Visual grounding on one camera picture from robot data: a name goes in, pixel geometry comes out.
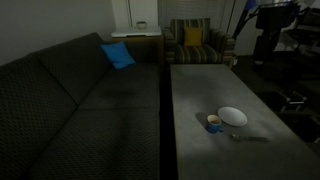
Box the blue cushion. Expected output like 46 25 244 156
99 41 137 71

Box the silver table knife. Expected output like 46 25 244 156
230 133 270 143

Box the striped armchair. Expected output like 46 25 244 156
162 17 237 68

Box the blue mug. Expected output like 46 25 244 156
205 114 225 135

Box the dark grey sofa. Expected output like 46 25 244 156
0 32 168 180

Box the wooden side table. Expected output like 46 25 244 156
111 34 165 66

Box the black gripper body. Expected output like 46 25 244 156
254 32 280 69

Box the white flat board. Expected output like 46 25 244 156
110 25 163 38

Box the yellow cushion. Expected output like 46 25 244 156
183 26 204 48

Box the thin black floor lamp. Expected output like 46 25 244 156
227 0 237 33

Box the white plate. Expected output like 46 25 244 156
217 106 249 128

